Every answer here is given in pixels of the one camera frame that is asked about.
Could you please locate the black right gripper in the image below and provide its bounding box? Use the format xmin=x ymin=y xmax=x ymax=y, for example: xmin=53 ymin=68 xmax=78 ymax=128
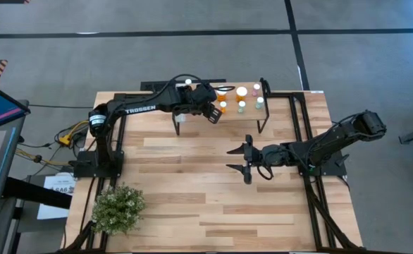
xmin=226 ymin=133 xmax=292 ymax=186

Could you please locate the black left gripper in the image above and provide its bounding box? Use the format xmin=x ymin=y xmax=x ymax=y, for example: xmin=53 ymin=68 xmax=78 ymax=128
xmin=183 ymin=83 xmax=223 ymax=124

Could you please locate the wooden shelf with black legs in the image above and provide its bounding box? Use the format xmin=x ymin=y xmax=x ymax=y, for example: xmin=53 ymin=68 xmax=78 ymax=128
xmin=171 ymin=81 xmax=269 ymax=137

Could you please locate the green artificial plant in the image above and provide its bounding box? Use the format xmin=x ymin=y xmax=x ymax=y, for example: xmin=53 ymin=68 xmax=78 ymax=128
xmin=91 ymin=183 xmax=146 ymax=236

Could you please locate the white paper sheet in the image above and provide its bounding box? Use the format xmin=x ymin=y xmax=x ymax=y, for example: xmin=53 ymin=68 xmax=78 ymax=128
xmin=36 ymin=172 xmax=77 ymax=220

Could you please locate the black metal mounting frame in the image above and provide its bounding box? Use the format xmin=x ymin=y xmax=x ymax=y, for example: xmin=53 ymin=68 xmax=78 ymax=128
xmin=62 ymin=92 xmax=174 ymax=254
xmin=261 ymin=78 xmax=357 ymax=252

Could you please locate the yellow power cable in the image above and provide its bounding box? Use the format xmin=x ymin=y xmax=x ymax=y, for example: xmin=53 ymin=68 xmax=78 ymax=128
xmin=53 ymin=119 xmax=91 ymax=147

